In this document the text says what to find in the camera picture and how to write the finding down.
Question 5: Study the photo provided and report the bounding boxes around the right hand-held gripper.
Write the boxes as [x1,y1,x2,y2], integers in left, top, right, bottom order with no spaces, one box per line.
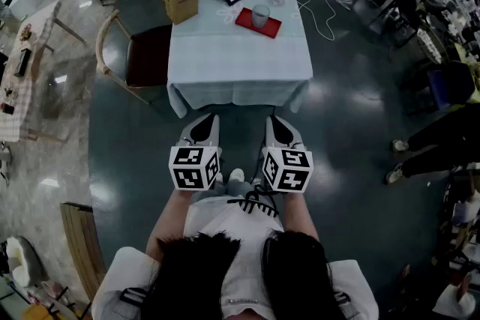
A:
[261,115,314,194]

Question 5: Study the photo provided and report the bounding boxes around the person's left forearm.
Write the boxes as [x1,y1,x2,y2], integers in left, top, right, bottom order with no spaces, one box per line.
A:
[145,187,196,263]

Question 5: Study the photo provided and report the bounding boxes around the red rectangular tray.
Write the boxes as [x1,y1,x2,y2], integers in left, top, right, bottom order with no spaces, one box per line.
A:
[235,7,283,40]

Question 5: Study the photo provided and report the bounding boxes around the grey armchair with white cushion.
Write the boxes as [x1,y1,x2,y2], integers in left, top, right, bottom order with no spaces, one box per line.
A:
[5,235,47,289]

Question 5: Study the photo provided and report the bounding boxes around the clear glass cup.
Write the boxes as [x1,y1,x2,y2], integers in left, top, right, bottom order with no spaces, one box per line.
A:
[251,4,272,29]

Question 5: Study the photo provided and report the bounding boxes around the wooden slatted board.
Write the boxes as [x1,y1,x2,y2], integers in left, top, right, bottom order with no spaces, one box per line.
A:
[59,202,108,301]

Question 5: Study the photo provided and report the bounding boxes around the person's right forearm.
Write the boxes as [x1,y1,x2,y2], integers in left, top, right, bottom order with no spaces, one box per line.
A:
[280,190,320,241]

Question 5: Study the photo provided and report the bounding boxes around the person's white top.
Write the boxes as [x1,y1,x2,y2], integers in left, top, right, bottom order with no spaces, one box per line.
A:
[91,194,380,320]

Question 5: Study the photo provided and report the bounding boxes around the dark blue chair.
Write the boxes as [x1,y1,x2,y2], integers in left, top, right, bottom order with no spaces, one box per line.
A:
[427,61,476,112]

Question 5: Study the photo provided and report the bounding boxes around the checked seat cushion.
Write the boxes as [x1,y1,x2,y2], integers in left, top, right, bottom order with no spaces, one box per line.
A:
[415,28,449,64]

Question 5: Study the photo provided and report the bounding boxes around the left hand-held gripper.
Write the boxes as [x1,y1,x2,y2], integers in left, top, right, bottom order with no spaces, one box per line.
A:
[168,113,223,193]

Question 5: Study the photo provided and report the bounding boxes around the wooden chair with dark seat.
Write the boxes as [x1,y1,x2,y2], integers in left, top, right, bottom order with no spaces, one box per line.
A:
[95,9,173,106]

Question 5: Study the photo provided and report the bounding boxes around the white floor cable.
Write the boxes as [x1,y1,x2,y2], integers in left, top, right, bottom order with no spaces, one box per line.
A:
[293,0,380,42]

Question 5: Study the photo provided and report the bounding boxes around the person's blue jeans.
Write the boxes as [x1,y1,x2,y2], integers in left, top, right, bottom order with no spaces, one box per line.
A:
[194,175,263,200]

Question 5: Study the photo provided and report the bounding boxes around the table with checked cloth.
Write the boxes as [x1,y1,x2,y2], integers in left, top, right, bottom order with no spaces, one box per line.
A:
[0,0,63,143]

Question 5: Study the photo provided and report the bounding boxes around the pale blue tablecloth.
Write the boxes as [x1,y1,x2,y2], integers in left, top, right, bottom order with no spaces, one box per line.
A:
[166,0,314,120]

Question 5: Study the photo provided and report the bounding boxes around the black rectangular box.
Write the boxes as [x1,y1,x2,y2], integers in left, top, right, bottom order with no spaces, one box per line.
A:
[13,47,33,78]

